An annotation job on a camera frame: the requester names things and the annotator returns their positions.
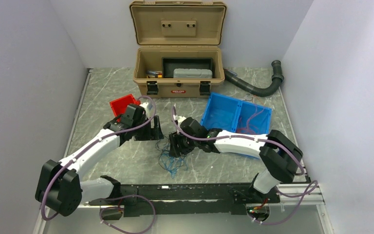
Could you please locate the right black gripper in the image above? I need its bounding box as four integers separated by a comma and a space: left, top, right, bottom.
168, 130, 199, 158

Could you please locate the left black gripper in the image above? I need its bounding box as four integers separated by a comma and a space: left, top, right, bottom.
132, 116, 163, 141

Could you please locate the coloured cable bundle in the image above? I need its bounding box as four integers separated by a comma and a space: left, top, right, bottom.
154, 138, 191, 179

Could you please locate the blue two-compartment plastic bin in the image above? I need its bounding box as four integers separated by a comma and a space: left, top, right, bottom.
200, 93, 273, 159

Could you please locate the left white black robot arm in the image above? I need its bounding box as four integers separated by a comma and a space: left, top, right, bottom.
35, 102, 163, 216

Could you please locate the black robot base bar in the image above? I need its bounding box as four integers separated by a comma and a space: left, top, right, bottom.
89, 183, 280, 217

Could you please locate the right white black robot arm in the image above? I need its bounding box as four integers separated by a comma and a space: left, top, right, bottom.
170, 115, 304, 202

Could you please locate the red plastic bin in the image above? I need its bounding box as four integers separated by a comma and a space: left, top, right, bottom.
110, 94, 141, 117

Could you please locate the grey case in toolbox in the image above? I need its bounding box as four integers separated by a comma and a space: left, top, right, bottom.
173, 68, 213, 79

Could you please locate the black tray in toolbox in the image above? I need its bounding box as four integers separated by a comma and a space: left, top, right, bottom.
162, 57, 214, 78

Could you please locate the silver wrench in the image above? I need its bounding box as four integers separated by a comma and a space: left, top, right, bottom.
241, 94, 254, 102

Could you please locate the tan plastic toolbox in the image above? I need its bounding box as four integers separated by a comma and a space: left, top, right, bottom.
129, 0, 227, 98

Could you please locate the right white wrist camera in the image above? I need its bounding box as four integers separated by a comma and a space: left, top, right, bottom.
172, 115, 186, 127

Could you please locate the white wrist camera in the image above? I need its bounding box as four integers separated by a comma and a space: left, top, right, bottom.
140, 102, 154, 119
172, 115, 186, 127

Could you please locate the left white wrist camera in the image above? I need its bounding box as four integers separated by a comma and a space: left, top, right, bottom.
140, 102, 154, 119

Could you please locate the black corrugated hose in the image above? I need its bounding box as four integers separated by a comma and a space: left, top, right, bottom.
224, 60, 285, 98

